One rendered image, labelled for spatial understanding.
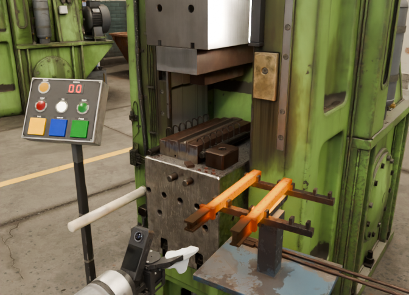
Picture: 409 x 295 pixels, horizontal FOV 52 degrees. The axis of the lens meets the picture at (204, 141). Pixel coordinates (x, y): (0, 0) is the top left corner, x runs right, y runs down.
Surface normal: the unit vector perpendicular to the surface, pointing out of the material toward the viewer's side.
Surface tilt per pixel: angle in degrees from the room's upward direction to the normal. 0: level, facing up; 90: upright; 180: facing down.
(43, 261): 0
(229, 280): 0
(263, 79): 90
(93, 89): 60
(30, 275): 0
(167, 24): 90
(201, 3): 90
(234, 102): 90
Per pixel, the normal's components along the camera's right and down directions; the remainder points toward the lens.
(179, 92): 0.81, 0.19
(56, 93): -0.17, -0.20
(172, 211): -0.59, 0.26
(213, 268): 0.00, -0.95
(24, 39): 0.59, 0.26
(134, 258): -0.42, -0.27
